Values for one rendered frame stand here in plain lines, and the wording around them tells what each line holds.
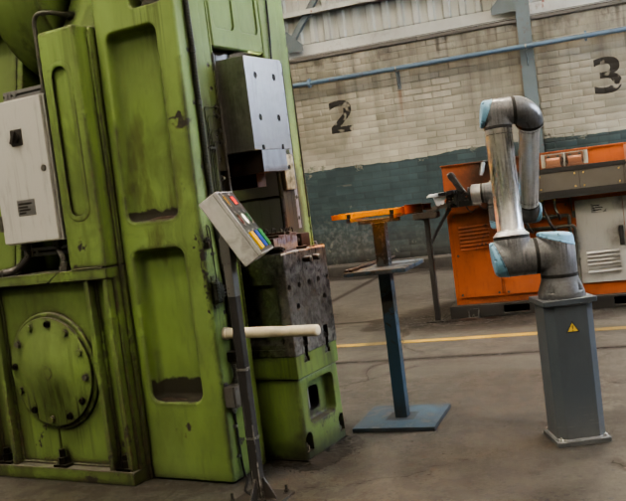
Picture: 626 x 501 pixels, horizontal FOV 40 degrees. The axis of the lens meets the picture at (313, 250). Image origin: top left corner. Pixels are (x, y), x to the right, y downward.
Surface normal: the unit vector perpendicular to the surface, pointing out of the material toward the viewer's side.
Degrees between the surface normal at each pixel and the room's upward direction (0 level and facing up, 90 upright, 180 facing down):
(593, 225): 90
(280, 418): 89
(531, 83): 90
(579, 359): 90
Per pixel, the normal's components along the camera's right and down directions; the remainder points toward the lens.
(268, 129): 0.86, -0.07
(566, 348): 0.03, 0.06
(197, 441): -0.48, 0.11
